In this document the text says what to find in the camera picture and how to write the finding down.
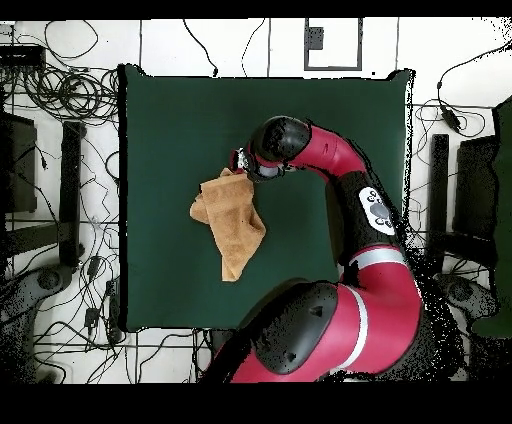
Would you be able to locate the dark grey square plate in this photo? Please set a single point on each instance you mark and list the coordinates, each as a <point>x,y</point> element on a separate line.
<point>315,38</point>

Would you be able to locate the long black bar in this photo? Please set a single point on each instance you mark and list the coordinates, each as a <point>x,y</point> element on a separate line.
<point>71,192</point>
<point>439,184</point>

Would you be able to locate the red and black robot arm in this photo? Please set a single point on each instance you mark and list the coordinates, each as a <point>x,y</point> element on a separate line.
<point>384,304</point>

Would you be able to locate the large black box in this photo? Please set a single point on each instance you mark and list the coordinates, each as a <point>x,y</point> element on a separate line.
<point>476,188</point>
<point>20,168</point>

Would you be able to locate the black power adapter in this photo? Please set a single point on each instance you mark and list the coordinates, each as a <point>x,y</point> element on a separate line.
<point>450,118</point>

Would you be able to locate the dark green draped cloth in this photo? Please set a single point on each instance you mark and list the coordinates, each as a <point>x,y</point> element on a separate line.
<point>504,180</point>

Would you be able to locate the dark green table cloth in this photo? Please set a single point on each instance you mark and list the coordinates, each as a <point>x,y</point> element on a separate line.
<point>180,120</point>

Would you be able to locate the small black plug adapter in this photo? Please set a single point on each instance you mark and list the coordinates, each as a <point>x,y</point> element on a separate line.
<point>91,317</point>

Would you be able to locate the dark stand base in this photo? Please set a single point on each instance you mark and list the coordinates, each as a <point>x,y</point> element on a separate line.
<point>48,278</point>
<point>464,294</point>

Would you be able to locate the tan terry towel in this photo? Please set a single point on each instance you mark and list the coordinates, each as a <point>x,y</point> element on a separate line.
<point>232,224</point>

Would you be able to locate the flat black device box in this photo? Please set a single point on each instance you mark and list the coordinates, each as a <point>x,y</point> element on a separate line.
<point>20,56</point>

